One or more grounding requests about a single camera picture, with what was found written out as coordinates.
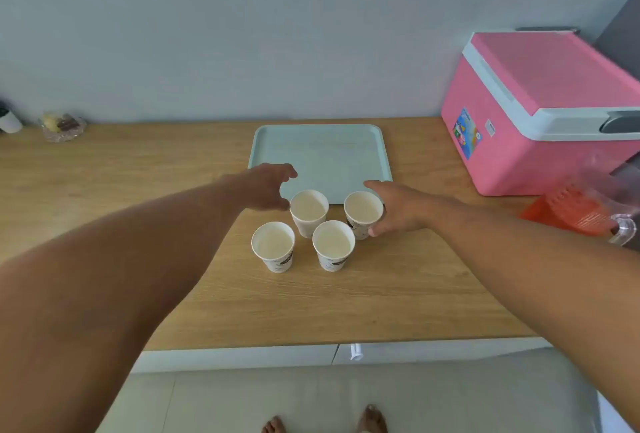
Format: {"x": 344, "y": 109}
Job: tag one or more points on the person's foot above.
{"x": 274, "y": 425}
{"x": 373, "y": 420}

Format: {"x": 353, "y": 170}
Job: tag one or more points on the light green plastic tray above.
{"x": 325, "y": 152}

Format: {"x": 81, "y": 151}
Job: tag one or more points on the grey appliance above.
{"x": 622, "y": 32}

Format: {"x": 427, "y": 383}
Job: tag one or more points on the glass dish of snacks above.
{"x": 62, "y": 125}

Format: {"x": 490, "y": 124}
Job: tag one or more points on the white paper cup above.
{"x": 309, "y": 210}
{"x": 333, "y": 243}
{"x": 273, "y": 245}
{"x": 362, "y": 210}

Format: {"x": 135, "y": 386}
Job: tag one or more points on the clear pitcher of orange juice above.
{"x": 575, "y": 207}

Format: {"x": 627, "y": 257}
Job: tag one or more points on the person's right thumb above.
{"x": 380, "y": 229}

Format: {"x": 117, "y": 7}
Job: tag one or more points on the person's left foot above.
{"x": 274, "y": 425}

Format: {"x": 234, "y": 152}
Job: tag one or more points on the person's right foot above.
{"x": 373, "y": 420}

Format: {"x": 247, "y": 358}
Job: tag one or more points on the person's right hand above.
{"x": 407, "y": 210}

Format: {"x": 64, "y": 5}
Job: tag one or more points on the person's left forearm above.
{"x": 115, "y": 277}

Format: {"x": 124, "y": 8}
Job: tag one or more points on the person's left thumb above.
{"x": 282, "y": 204}

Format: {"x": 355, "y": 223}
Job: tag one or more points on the person's right forearm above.
{"x": 545, "y": 277}

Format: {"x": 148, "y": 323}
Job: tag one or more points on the pink cooler box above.
{"x": 530, "y": 127}

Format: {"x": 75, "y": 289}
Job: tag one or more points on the person's left hand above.
{"x": 257, "y": 187}

